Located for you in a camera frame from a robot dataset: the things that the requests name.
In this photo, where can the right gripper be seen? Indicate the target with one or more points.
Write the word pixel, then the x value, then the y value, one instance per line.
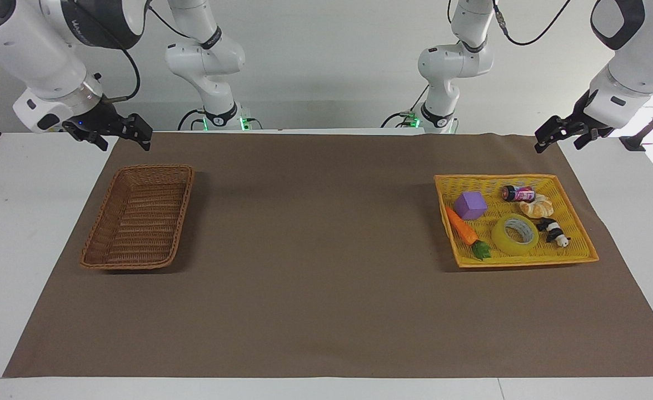
pixel 99 118

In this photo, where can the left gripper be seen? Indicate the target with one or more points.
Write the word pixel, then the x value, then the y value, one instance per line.
pixel 587 114

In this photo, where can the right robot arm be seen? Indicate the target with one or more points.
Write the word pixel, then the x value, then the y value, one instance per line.
pixel 43 61

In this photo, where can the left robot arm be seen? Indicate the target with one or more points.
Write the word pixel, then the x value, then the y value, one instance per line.
pixel 626 72

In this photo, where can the brown wicker basket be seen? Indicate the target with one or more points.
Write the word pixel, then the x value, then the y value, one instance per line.
pixel 137 222

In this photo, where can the yellow woven basket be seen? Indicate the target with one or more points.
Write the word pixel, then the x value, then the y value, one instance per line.
pixel 573 244

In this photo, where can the yellow tape roll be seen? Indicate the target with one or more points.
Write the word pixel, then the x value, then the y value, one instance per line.
pixel 504 240

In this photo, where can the small pink can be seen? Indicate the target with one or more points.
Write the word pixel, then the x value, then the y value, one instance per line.
pixel 519 194

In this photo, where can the toy bread roll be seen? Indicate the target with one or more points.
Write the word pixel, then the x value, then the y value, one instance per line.
pixel 537 206

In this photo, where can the black and white panda toy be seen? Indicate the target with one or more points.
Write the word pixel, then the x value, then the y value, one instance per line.
pixel 553 230

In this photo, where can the purple cube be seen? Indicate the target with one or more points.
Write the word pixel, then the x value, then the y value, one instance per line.
pixel 470 204

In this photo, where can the orange toy carrot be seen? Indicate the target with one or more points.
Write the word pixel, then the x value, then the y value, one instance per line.
pixel 460 225

